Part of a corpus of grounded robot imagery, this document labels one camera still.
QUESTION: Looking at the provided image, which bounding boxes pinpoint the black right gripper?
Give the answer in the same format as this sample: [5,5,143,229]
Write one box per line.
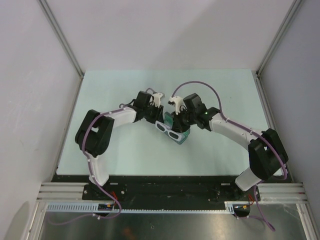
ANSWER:
[171,107,197,134]

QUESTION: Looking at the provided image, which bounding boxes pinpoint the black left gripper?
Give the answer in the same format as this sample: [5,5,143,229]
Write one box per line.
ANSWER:
[143,102,164,125]

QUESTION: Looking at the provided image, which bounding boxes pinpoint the dark green glasses case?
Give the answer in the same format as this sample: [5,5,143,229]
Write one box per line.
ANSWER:
[164,111,191,145]

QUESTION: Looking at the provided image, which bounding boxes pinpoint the white sunglasses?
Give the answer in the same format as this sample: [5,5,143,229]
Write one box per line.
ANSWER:
[155,121,184,142]

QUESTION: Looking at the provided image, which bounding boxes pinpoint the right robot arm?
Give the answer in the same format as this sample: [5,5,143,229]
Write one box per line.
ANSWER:
[168,93,289,201]

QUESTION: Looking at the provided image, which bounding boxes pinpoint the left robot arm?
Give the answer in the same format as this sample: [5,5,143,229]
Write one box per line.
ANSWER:
[75,90,165,200]

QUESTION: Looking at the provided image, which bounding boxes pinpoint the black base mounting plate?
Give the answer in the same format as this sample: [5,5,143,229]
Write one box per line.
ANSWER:
[51,174,281,206]

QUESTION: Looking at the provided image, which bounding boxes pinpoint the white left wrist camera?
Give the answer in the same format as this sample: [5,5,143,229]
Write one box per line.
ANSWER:
[152,92,165,108]

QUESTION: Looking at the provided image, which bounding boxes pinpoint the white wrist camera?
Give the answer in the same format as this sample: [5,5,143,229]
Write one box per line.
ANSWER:
[152,92,165,108]
[168,96,186,115]

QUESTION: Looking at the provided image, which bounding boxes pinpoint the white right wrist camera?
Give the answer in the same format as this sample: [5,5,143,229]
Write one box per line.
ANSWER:
[168,96,186,115]

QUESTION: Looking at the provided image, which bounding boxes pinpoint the right side aluminium rail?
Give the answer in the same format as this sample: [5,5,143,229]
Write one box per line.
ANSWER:
[252,71,290,181]

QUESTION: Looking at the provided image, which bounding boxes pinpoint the aluminium rail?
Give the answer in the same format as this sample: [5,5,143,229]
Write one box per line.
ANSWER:
[252,71,290,181]
[36,182,308,204]

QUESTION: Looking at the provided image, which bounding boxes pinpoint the white slotted cable duct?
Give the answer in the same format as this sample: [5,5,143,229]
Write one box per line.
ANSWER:
[46,201,250,214]

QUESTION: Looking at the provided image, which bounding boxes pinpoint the aluminium front rail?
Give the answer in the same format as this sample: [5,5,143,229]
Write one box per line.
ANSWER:
[36,182,308,204]

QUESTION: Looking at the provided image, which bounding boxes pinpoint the left aluminium corner post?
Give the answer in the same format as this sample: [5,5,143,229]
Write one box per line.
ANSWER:
[37,0,85,79]

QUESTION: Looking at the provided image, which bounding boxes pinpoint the aluminium corner post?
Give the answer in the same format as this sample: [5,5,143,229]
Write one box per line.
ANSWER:
[255,0,305,77]
[37,0,85,79]

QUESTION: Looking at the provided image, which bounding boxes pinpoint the right aluminium corner post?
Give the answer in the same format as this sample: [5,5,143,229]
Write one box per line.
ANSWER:
[255,0,305,77]

